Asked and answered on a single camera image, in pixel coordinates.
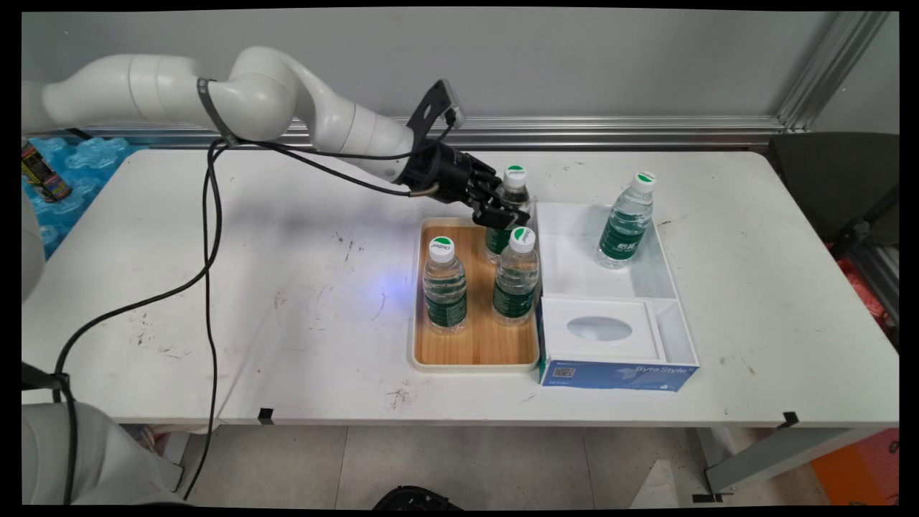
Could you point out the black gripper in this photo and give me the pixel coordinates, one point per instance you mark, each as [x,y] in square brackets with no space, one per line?
[441,176]

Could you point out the green-label water bottle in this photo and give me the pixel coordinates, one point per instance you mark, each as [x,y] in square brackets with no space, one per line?
[445,294]
[515,188]
[515,287]
[623,230]

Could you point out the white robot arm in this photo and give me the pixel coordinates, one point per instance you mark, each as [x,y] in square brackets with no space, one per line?
[143,86]

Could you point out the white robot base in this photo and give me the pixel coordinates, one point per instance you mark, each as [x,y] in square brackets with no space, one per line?
[108,445]

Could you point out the cream tray with wooden bottom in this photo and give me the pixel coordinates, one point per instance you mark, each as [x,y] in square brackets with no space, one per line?
[477,345]

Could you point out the white and blue cardboard box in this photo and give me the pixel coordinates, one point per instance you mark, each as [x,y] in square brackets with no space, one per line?
[610,373]

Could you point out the black round floor object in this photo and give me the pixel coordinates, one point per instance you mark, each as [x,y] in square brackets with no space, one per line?
[416,499]

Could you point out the black tape piece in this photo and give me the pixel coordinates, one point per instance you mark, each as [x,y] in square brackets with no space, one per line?
[266,416]
[790,418]

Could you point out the red bag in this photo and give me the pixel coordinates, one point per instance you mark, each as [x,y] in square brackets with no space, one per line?
[861,287]

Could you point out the white table leg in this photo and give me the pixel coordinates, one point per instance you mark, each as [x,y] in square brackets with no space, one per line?
[775,456]

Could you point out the blue shrink-wrapped water pack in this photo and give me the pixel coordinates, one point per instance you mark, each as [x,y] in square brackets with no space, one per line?
[93,161]

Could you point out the dark printed can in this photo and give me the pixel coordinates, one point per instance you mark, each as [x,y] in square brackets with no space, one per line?
[44,176]

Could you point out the orange box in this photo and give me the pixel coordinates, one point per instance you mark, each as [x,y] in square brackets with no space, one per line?
[858,470]

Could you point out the aluminium frame rail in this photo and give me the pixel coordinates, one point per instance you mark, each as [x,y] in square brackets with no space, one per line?
[682,129]

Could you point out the aluminium frame post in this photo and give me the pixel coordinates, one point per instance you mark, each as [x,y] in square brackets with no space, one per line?
[833,68]

